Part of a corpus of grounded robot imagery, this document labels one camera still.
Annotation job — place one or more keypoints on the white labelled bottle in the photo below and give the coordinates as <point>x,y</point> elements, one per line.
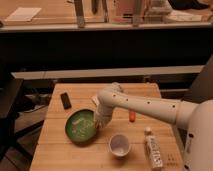
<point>153,150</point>

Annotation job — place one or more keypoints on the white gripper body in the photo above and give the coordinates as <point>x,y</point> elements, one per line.
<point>102,116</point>

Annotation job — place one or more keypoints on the white paper cup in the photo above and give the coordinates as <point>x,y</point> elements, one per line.
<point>119,145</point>

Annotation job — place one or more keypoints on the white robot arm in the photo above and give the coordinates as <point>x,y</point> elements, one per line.
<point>195,118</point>

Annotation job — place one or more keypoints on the orange carrot toy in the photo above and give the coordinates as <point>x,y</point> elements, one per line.
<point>132,116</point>

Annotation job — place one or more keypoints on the white paper sheet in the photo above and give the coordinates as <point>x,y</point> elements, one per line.
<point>22,14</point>

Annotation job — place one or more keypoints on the black rectangular bar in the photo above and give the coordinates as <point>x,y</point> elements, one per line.
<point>65,100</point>

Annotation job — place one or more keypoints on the green ceramic bowl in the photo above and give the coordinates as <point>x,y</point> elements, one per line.
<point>80,127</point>

